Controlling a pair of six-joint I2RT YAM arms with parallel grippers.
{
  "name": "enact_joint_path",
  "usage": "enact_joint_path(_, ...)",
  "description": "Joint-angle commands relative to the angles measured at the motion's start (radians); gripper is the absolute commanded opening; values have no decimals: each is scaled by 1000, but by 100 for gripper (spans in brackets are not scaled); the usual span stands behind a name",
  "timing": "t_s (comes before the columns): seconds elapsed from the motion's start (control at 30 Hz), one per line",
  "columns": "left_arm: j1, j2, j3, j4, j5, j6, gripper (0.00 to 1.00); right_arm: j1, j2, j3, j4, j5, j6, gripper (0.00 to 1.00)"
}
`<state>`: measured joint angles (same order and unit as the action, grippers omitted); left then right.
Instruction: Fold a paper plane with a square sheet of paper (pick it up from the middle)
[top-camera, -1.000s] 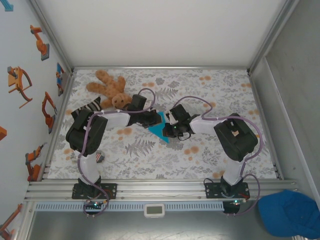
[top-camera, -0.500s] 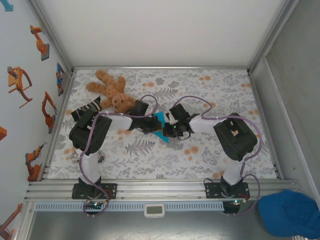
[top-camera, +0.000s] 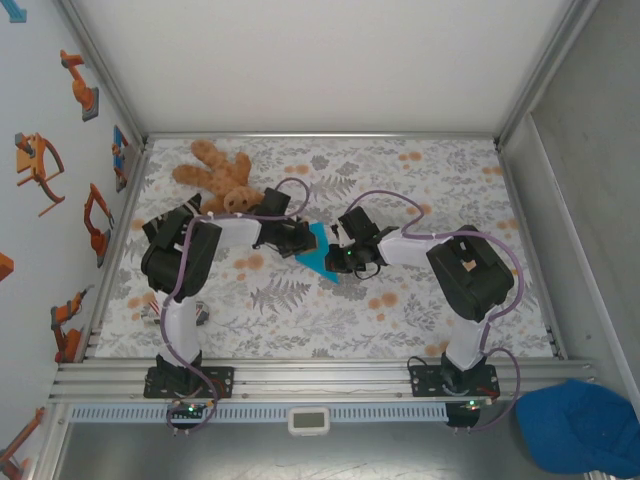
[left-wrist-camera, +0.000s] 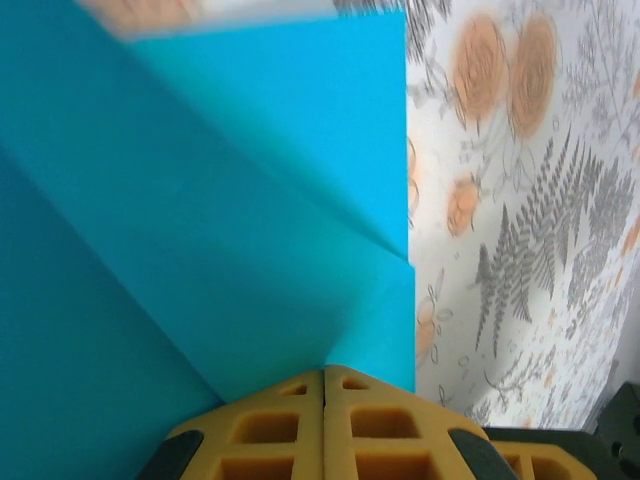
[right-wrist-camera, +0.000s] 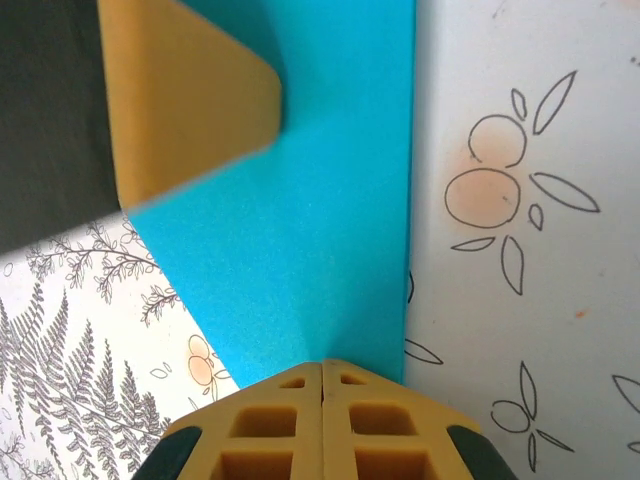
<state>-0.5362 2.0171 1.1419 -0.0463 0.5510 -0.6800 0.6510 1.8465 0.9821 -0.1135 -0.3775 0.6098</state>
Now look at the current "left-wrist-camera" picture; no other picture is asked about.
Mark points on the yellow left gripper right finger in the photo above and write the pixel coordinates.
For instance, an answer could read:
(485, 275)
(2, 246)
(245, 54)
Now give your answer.
(340, 440)

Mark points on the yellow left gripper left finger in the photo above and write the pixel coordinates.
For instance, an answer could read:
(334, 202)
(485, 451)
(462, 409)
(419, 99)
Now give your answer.
(310, 440)

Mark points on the blue paper sheet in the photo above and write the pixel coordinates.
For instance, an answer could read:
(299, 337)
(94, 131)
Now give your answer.
(200, 200)

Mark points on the floral patterned tablecloth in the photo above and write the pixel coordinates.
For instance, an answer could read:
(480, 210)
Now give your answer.
(550, 250)

